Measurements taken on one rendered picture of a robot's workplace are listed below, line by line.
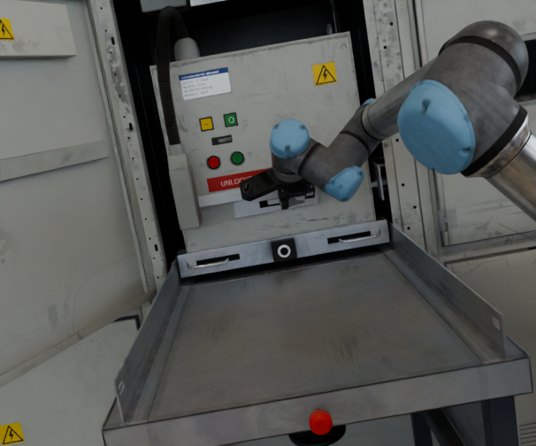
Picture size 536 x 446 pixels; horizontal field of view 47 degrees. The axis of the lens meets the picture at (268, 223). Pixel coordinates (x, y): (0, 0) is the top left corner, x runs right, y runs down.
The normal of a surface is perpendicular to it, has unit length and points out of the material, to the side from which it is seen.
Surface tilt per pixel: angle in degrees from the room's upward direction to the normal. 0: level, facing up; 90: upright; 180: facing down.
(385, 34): 90
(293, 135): 60
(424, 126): 116
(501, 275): 90
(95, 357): 90
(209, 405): 0
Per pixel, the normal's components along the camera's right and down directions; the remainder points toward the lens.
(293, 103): 0.03, 0.18
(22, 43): 0.89, -0.07
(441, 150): -0.69, 0.64
